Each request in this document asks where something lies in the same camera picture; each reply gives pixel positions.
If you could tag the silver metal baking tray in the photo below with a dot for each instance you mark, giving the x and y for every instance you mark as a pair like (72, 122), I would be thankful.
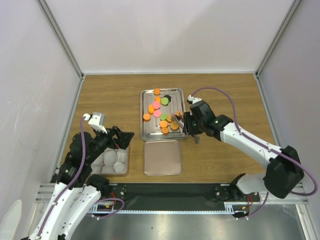
(151, 131)

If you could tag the orange swirl cookie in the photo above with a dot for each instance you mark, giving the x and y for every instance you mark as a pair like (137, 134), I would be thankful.
(157, 91)

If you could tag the rose gold cookie tin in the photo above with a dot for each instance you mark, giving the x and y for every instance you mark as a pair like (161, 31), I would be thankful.
(112, 162)

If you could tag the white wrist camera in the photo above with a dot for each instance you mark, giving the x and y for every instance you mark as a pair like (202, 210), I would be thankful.
(97, 122)
(192, 99)

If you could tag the orange chip cookie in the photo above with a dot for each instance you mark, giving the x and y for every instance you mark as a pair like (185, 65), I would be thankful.
(165, 130)

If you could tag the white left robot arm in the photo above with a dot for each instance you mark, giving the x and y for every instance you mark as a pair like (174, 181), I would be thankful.
(76, 189)

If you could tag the orange leaf cookie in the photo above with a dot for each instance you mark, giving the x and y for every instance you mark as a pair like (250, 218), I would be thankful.
(179, 114)

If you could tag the black sandwich cookie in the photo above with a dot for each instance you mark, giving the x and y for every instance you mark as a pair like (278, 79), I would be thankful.
(168, 97)

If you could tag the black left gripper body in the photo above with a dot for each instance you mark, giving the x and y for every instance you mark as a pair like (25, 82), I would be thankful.
(102, 141)

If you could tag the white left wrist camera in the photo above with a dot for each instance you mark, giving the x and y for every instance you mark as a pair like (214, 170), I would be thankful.
(97, 122)

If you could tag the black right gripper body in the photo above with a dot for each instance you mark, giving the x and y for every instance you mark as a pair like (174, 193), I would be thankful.
(197, 126)

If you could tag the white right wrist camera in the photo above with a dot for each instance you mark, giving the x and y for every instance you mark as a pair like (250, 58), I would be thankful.
(192, 99)

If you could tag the silver metal tongs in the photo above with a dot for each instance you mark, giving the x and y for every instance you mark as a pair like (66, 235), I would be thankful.
(179, 119)

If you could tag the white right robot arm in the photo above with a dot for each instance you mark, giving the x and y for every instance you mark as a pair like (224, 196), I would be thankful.
(281, 164)

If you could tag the orange pumpkin cookie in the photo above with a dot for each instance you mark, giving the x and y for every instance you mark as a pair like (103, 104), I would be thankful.
(146, 117)

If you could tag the tan round biscuit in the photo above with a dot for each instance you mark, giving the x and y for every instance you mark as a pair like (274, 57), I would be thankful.
(174, 126)
(170, 118)
(163, 124)

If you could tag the rose gold tin lid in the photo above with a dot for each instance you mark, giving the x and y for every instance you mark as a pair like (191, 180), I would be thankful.
(162, 158)

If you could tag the green round cookie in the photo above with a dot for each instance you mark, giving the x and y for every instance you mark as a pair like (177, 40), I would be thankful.
(163, 117)
(164, 101)

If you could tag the orange fish cookie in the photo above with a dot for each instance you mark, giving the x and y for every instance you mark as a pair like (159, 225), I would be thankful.
(151, 109)
(158, 99)

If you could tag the pink round cookie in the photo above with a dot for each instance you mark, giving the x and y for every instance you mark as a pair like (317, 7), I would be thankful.
(157, 113)
(156, 105)

